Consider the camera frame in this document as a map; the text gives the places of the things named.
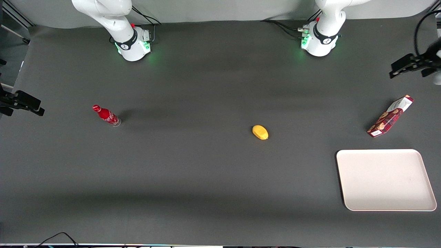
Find red cola bottle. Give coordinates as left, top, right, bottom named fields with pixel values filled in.
left=92, top=105, right=122, bottom=127

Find white rectangular tray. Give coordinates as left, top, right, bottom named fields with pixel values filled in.
left=336, top=149, right=437, bottom=211

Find black right arm base cables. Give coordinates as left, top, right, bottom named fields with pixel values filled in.
left=110, top=6, right=162, bottom=44

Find black cable at table edge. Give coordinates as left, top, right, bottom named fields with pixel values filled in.
left=34, top=232, right=80, bottom=248

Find black looped gripper cable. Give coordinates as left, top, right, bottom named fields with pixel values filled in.
left=414, top=10, right=441, bottom=56

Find aluminium frame strut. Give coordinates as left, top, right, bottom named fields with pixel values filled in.
left=0, top=0, right=35, bottom=45

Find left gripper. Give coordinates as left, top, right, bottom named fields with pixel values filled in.
left=389, top=37, right=441, bottom=85

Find red cookie box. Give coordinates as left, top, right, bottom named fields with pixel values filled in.
left=367, top=95, right=414, bottom=138

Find black arm base cables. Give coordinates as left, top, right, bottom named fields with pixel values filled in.
left=260, top=10, right=322, bottom=39
left=110, top=6, right=162, bottom=44

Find black left arm base cables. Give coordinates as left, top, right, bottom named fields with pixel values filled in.
left=260, top=10, right=322, bottom=39

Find yellow lemon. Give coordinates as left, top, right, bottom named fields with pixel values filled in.
left=252, top=125, right=269, bottom=140

